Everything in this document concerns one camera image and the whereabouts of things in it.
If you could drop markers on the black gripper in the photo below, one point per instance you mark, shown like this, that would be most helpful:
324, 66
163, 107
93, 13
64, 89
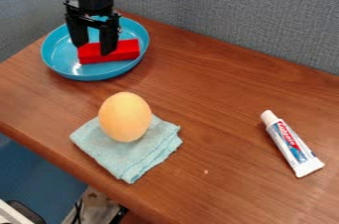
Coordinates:
92, 13

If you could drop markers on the red rectangular block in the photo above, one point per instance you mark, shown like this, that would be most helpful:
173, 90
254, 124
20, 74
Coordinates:
127, 50

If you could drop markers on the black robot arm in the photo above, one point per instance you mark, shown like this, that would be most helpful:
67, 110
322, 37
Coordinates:
93, 14

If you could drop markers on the blue plate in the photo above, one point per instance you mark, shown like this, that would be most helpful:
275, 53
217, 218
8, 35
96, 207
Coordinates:
59, 54

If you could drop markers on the orange egg-shaped object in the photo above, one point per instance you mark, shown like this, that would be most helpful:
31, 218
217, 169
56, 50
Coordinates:
124, 117

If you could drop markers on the grey object under table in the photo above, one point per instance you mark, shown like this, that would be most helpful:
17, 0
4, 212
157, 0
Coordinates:
97, 209

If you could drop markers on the light blue folded cloth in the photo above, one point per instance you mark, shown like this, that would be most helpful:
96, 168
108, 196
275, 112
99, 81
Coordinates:
128, 160

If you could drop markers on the white toothpaste tube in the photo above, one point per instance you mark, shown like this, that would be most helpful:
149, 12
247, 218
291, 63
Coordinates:
299, 156

